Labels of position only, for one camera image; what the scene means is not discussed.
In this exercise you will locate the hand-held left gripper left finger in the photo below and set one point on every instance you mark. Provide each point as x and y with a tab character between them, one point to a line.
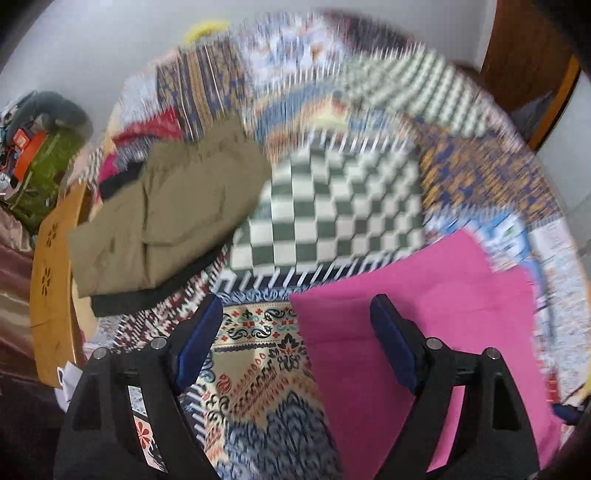
203	332

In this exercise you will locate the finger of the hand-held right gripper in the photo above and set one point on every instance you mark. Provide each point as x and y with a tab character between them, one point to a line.
569	412

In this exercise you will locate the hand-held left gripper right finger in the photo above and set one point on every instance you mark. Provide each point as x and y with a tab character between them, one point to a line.
392	341

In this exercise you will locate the pink pants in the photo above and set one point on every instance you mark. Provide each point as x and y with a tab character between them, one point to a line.
415	300

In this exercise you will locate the olive pants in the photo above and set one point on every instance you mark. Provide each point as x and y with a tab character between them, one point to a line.
180	198

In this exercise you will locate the scattered papers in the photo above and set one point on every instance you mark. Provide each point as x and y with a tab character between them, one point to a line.
69	383

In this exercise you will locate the wooden lap desk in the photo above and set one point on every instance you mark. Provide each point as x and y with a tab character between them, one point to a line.
53	286

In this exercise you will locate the patchwork printed blanket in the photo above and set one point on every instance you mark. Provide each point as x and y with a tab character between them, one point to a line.
337	194

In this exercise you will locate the striped red curtain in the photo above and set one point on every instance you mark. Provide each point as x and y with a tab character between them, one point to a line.
18	286

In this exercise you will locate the red cloth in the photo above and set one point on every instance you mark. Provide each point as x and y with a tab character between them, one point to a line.
152	127

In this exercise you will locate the green cloth basket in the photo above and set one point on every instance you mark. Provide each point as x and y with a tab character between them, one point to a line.
46	180

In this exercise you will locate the orange box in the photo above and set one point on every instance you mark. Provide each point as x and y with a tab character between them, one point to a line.
28	152

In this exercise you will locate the grey neck pillow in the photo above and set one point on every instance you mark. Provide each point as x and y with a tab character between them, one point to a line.
60	108

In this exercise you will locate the brown wooden door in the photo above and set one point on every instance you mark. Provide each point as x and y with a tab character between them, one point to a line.
526	69

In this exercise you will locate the yellow curved tube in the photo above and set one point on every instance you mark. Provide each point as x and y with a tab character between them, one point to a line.
205	28

